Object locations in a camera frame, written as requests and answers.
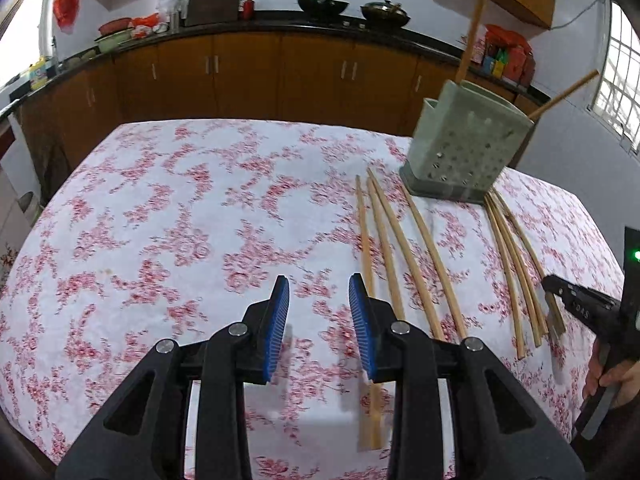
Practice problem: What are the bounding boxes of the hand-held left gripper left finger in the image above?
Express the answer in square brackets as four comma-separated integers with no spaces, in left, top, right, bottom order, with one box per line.
[55,275,291,480]

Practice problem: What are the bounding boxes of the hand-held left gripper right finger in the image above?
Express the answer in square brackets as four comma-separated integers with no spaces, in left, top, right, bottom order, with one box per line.
[348,273,586,480]

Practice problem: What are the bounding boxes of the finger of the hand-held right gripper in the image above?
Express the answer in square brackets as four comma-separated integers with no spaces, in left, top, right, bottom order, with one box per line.
[541,275,625,336]

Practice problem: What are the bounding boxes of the grey-green perforated utensil holder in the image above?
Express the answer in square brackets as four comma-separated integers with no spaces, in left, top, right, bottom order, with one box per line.
[399,79,535,206]

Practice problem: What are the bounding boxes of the person's right hand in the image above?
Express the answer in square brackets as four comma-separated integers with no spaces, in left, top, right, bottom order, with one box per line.
[584,339,640,408]

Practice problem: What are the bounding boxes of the red floral tablecloth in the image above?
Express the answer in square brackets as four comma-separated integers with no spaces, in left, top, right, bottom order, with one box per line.
[0,119,628,480]

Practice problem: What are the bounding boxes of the barred window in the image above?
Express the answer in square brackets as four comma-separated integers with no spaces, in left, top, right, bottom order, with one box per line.
[587,0,640,156]

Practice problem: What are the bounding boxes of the wooden lower kitchen cabinets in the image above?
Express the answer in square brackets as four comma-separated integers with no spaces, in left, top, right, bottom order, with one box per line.
[10,30,543,211]

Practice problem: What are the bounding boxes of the colourful seasoning cartons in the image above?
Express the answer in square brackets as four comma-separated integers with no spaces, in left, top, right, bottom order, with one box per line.
[481,45,516,79]

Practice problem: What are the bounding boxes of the orange-red plastic bag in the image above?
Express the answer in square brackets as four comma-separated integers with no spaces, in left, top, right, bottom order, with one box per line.
[486,24,532,54]

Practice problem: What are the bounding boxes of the black kitchen countertop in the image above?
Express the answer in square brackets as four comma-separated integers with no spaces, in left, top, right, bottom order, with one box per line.
[0,15,548,121]

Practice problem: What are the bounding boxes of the pot with metal lid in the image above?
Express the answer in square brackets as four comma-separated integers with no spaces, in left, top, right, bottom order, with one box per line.
[361,1,412,29]

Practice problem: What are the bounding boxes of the black wok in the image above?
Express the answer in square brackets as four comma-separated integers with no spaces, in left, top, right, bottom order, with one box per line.
[297,0,350,16]

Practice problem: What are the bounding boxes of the dark cutting board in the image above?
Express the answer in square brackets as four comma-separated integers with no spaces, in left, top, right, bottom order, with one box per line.
[184,0,243,27]

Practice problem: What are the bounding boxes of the green basin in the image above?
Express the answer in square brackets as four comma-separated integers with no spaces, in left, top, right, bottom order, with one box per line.
[95,30,135,54]

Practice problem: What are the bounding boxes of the red and white bags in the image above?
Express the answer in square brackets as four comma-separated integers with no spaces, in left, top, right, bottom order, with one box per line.
[131,14,169,39]

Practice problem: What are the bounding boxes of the red basin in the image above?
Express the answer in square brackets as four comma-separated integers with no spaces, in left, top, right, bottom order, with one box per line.
[98,18,133,36]

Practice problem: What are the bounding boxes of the yellow detergent bottle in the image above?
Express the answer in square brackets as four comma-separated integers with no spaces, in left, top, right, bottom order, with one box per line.
[30,57,57,92]

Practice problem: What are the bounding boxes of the hanging red plastic bag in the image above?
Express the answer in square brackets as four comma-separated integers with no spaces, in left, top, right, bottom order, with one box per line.
[53,0,82,35]

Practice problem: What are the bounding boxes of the sliding glass window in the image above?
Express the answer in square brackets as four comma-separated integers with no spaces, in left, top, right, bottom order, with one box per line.
[0,0,51,92]

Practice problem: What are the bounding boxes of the white wall cable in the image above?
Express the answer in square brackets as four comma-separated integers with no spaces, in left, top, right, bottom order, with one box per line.
[550,0,610,31]

